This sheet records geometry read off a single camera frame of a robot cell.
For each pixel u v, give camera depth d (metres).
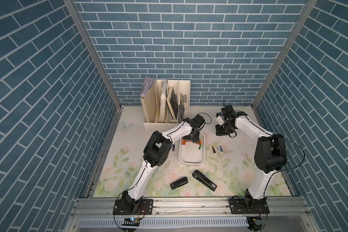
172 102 0.99
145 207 0.74
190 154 0.92
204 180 0.80
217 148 0.96
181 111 1.15
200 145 0.97
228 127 0.77
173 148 0.96
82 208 0.75
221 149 0.96
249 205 0.66
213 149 0.95
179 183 0.79
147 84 0.92
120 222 0.70
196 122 0.81
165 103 0.95
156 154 0.59
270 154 0.51
